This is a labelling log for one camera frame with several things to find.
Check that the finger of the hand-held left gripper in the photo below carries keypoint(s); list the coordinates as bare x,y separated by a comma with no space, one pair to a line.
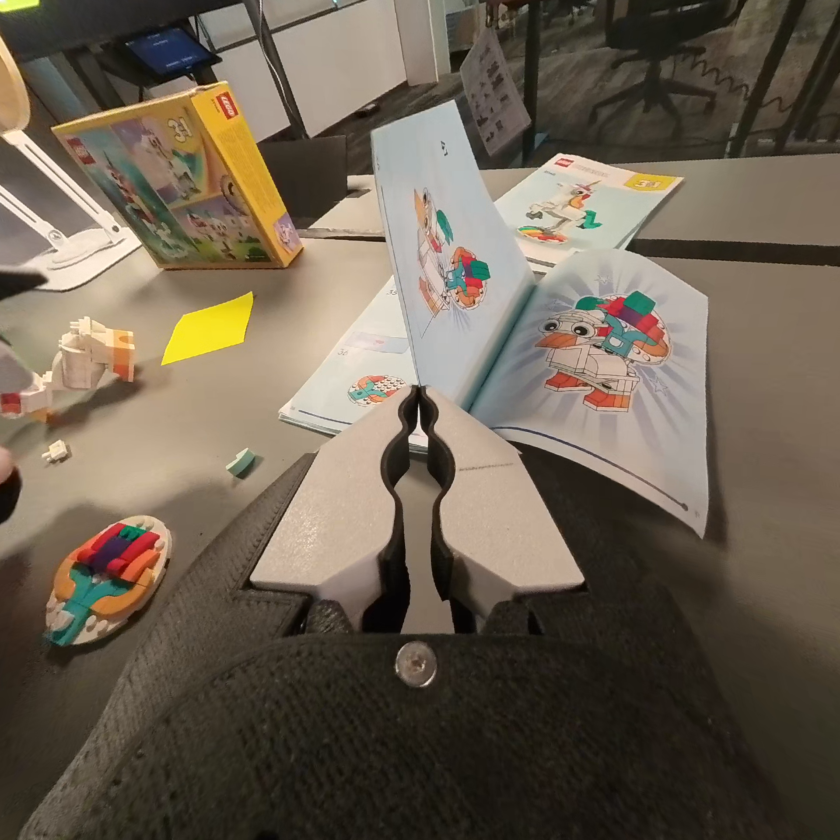
14,367

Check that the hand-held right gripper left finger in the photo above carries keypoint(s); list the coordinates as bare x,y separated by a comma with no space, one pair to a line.
328,518

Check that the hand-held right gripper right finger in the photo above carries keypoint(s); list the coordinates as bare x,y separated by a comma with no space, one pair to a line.
512,525

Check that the white lego unicorn build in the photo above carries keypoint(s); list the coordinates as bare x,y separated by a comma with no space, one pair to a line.
85,354

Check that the lego instruction booklet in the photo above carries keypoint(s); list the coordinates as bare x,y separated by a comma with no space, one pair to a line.
590,203
590,394

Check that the round colourful lego build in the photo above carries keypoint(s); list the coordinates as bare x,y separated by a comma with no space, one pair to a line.
105,577

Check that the small white lego piece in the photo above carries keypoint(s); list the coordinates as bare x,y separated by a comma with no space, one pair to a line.
56,451

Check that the pale green lego piece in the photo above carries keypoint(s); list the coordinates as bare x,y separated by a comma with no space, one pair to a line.
241,463

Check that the yellow lego box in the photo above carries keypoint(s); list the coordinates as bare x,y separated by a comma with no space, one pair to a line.
170,184

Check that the closed lego instruction booklet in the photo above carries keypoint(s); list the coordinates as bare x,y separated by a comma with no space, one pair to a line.
590,203

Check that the person's left hand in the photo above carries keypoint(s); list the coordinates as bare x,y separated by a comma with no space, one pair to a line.
5,463

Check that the yellow sticky note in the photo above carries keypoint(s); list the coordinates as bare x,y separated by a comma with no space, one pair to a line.
210,328

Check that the small tablet screen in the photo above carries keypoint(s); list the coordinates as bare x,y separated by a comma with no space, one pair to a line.
170,52

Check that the black light stand pole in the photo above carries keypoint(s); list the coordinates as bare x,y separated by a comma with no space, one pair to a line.
279,72

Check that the printed paper sheet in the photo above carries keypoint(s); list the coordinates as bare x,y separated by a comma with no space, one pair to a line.
495,92

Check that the black office chair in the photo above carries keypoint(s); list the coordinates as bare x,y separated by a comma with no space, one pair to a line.
656,39

